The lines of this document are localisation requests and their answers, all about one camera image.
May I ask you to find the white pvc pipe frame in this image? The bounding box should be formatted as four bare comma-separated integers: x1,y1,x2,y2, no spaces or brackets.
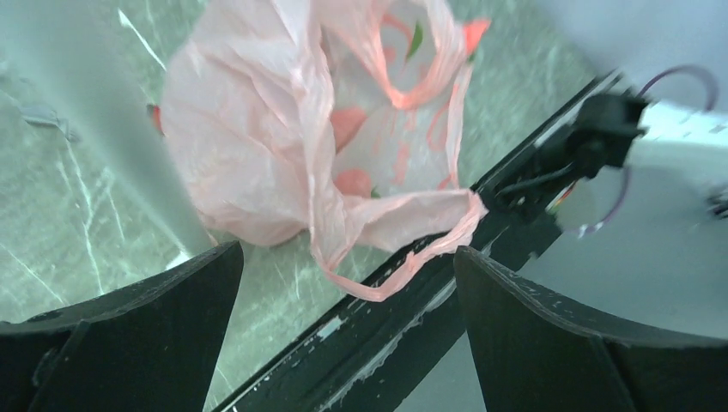
1,1,213,258

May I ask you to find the red handled adjustable wrench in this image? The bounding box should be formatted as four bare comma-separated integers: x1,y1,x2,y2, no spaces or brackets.
19,105,80,142

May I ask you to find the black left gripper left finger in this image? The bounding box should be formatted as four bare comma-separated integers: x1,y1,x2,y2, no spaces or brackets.
1,241,244,411

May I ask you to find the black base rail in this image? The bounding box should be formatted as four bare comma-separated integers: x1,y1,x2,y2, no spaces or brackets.
206,72,622,411

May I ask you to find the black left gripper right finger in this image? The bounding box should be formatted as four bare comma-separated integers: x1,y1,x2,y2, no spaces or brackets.
453,246,727,412

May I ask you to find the pink plastic bag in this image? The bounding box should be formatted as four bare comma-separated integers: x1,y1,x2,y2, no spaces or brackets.
159,1,490,302

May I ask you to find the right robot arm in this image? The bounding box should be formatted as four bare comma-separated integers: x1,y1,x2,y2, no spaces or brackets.
492,93,727,221

